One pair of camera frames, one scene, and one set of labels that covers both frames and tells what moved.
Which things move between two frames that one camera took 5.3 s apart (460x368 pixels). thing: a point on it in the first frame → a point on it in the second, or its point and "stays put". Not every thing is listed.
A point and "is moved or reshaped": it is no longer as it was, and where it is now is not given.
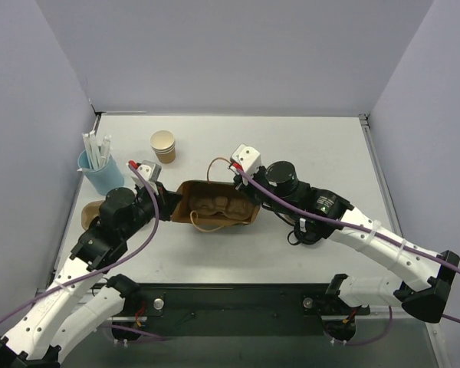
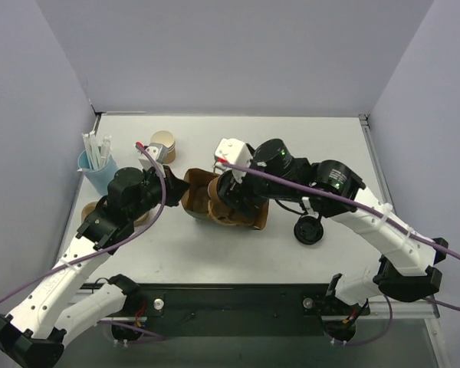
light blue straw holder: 107,177 stays put
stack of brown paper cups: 162,142 stays put
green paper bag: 210,206 is moved or reshaped
